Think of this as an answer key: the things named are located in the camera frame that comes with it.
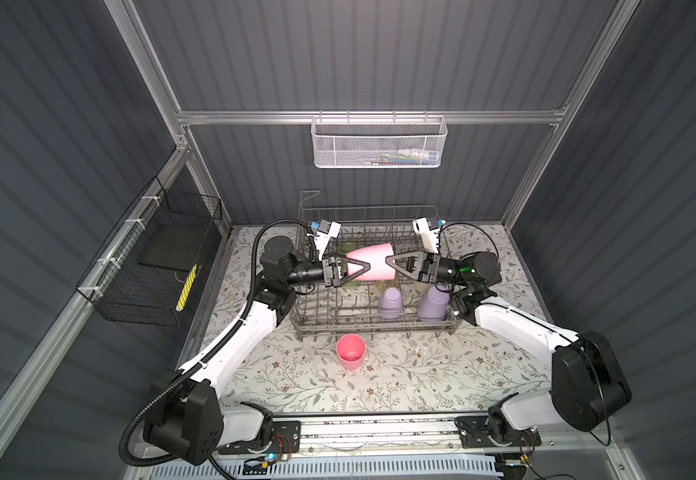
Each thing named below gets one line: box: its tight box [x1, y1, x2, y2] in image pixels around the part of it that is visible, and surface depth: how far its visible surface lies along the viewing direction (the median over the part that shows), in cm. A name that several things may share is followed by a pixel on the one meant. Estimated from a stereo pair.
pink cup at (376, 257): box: [346, 243, 396, 281], surface depth 65 cm
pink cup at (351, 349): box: [336, 333, 367, 371], surface depth 88 cm
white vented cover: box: [147, 458, 505, 480], surface depth 71 cm
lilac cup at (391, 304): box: [379, 287, 403, 321], surface depth 86 cm
